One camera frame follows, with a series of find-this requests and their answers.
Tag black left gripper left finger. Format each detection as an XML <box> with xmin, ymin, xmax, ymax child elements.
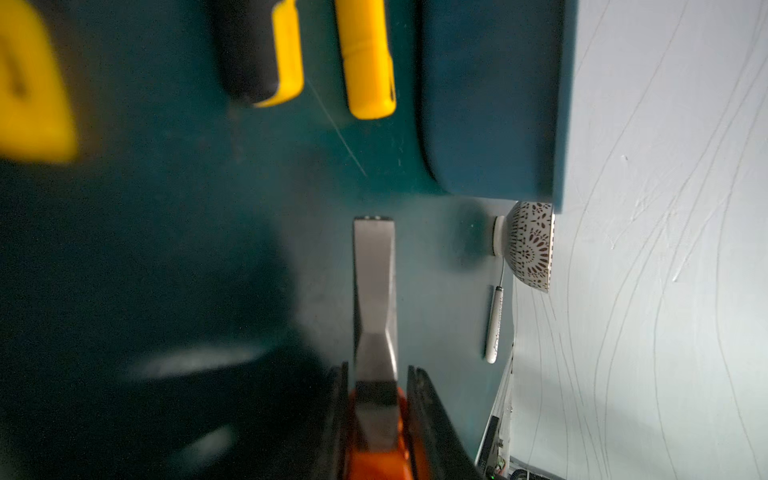
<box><xmin>308</xmin><ymin>362</ymin><xmax>349</xmax><ymax>480</ymax></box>

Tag small yellow black pliers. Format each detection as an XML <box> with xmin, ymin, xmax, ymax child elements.
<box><xmin>1</xmin><ymin>1</ymin><xmax>78</xmax><ymax>164</ymax></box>

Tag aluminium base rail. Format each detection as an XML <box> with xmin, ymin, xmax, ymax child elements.
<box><xmin>473</xmin><ymin>347</ymin><xmax>568</xmax><ymax>480</ymax></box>

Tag teal plastic storage box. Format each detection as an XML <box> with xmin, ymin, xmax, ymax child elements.
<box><xmin>418</xmin><ymin>1</ymin><xmax>579</xmax><ymax>211</ymax></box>

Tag large yellow black pliers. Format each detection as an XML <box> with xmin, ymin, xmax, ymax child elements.
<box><xmin>208</xmin><ymin>1</ymin><xmax>397</xmax><ymax>120</ymax></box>

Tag orange combination pliers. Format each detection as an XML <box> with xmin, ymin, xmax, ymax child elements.
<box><xmin>348</xmin><ymin>216</ymin><xmax>413</xmax><ymax>479</ymax></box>

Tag white patterned ceramic bowl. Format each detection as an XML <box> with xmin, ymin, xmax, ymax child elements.
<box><xmin>491</xmin><ymin>201</ymin><xmax>555</xmax><ymax>293</ymax></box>

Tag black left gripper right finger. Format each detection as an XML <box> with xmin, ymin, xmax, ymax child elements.
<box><xmin>406</xmin><ymin>366</ymin><xmax>481</xmax><ymax>479</ymax></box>

